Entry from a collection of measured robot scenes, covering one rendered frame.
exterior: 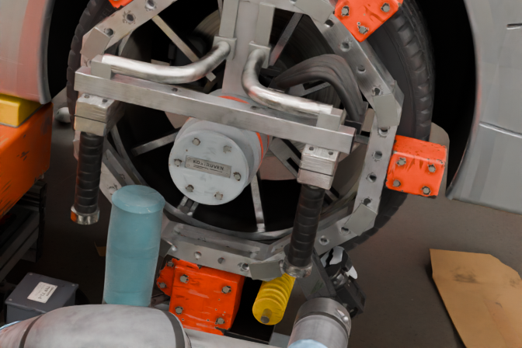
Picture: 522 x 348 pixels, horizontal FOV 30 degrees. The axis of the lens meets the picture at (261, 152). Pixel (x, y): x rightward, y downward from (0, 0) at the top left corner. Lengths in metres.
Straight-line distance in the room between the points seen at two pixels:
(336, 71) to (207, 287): 0.52
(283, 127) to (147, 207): 0.32
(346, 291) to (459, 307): 1.27
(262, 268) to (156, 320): 0.66
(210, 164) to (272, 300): 0.38
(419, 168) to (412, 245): 1.55
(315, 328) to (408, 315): 1.32
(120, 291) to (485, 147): 0.69
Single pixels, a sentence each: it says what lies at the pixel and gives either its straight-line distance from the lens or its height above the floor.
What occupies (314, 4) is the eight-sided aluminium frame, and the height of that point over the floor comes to 1.10.
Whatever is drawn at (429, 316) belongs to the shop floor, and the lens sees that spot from 2.84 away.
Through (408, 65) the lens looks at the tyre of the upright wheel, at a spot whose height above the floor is 1.01.
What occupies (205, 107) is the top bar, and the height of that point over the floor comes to 0.97.
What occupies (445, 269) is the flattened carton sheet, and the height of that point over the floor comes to 0.02.
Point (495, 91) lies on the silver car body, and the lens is 1.73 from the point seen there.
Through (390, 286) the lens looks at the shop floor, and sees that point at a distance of 2.93.
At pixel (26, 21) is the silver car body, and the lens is 1.87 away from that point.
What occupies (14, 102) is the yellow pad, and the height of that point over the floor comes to 0.73.
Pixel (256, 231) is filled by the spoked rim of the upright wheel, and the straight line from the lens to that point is 1.81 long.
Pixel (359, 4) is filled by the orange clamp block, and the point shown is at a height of 1.11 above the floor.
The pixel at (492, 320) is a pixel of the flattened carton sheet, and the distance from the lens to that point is 2.90.
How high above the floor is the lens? 1.54
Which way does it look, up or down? 26 degrees down
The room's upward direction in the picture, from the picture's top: 10 degrees clockwise
